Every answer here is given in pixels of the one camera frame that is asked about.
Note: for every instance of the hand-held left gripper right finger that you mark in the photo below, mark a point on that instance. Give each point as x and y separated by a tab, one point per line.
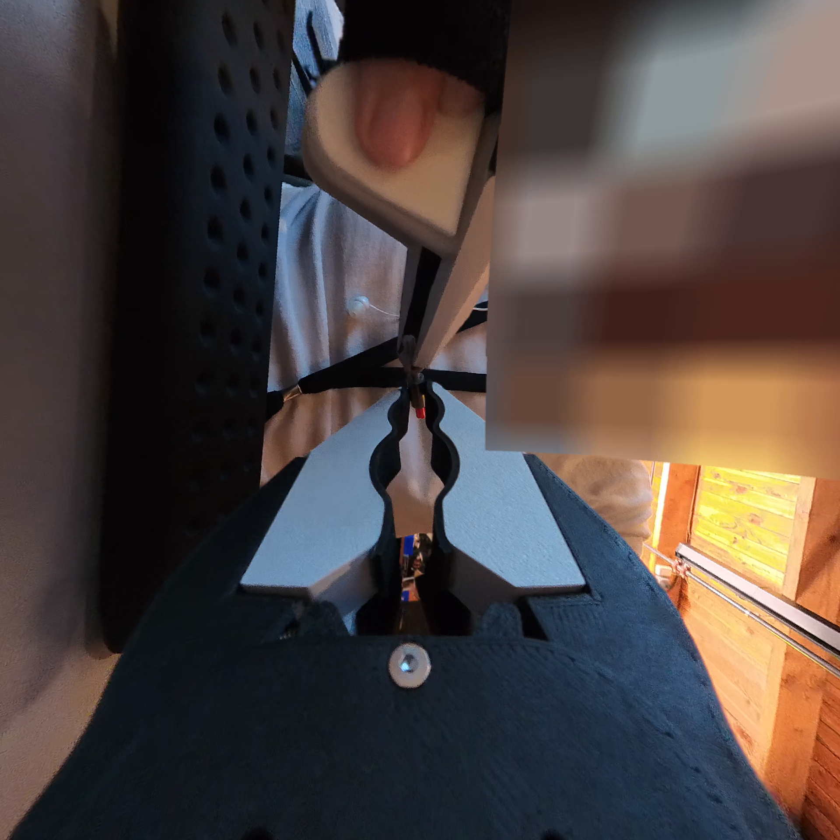
505	518

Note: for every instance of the person's right hand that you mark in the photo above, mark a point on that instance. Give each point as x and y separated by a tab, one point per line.
394	118

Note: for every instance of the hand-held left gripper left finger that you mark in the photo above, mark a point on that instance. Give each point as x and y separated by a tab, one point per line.
315	518

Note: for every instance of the black perforated panel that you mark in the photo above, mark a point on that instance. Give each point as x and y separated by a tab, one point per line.
164	328

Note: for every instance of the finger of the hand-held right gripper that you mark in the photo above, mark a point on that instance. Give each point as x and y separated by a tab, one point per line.
459	289
420	197

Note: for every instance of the small black and red pin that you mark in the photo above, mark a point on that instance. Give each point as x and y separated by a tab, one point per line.
418	400

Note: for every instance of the grey desk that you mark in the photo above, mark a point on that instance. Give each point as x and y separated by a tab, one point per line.
46	328

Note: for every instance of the metal rail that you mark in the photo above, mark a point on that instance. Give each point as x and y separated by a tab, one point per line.
754	600

